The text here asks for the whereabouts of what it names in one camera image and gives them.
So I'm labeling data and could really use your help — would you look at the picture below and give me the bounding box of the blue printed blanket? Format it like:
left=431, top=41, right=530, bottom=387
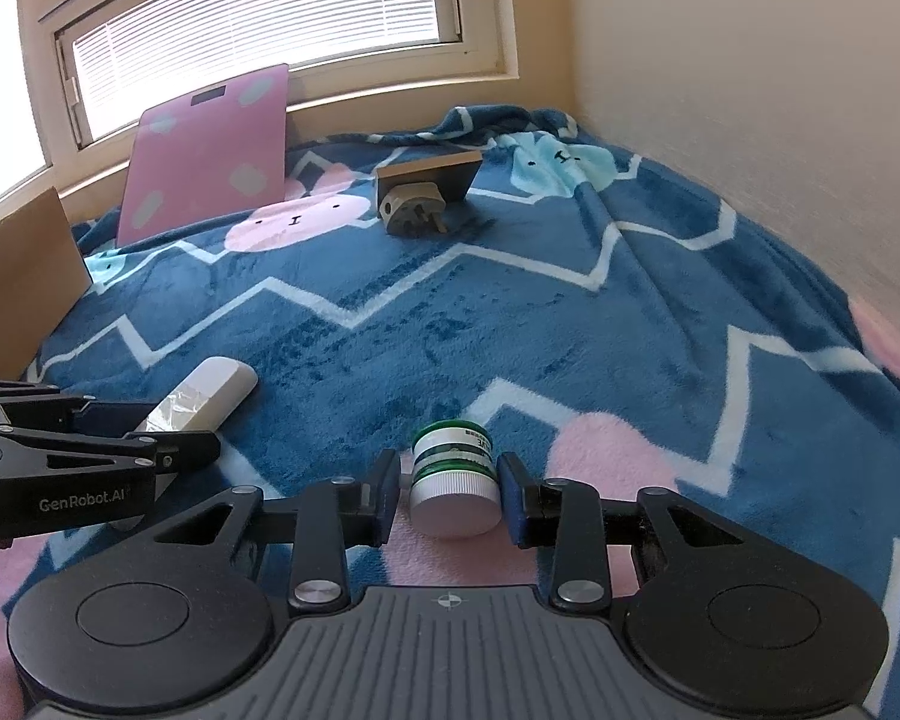
left=0, top=105, right=900, bottom=720

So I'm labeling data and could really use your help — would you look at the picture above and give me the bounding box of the beige window frame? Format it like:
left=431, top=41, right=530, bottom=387
left=0, top=0, right=522, bottom=241

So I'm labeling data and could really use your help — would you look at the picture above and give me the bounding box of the green and white jar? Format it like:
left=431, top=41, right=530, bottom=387
left=408, top=422, right=501, bottom=539

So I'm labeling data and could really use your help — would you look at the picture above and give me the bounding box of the white window blind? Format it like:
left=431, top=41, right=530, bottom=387
left=67, top=0, right=467, bottom=145

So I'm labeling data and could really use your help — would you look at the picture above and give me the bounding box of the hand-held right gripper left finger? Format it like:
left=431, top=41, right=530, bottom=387
left=154, top=450, right=403, bottom=612

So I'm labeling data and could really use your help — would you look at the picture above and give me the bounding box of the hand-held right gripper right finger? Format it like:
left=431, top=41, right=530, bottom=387
left=496, top=452, right=758, bottom=612

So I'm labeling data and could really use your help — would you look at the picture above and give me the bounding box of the grey plug adapter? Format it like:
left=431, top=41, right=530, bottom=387
left=380, top=181, right=452, bottom=239

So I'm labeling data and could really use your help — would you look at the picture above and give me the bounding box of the white remote control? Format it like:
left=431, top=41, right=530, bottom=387
left=130, top=358, right=260, bottom=437

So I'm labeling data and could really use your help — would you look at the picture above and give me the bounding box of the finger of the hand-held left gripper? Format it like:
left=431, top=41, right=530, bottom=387
left=0, top=426, right=222, bottom=482
left=0, top=379, right=157, bottom=440

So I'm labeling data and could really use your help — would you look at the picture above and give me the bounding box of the brown wooden board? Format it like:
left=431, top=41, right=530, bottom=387
left=375, top=150, right=485, bottom=205

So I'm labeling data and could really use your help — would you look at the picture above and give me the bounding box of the cardboard box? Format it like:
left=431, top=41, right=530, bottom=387
left=0, top=186, right=95, bottom=382

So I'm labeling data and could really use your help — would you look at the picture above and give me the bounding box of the pink bathroom scale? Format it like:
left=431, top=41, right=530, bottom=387
left=116, top=64, right=290, bottom=248

